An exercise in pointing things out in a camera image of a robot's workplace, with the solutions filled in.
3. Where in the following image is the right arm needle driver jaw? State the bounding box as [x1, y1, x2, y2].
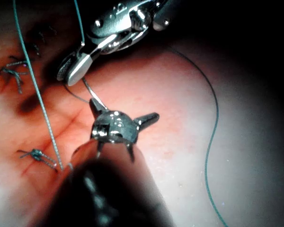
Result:
[56, 50, 83, 82]
[67, 48, 100, 87]

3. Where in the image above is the left arm needle driver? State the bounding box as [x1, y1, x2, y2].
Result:
[89, 110, 140, 145]

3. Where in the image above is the left arm needle driver jaw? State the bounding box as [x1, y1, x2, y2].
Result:
[89, 97, 109, 118]
[133, 112, 160, 131]

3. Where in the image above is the right arm needle driver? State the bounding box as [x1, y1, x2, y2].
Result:
[86, 0, 168, 55]

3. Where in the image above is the curved steel needle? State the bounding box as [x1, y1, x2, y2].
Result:
[81, 77, 107, 110]

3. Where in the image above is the blue thread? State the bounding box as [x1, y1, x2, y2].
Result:
[11, 0, 229, 227]

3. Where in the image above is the tissue pad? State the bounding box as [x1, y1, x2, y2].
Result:
[0, 14, 284, 227]

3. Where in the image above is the blue stitching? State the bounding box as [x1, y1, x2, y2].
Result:
[17, 148, 59, 173]
[0, 25, 59, 95]

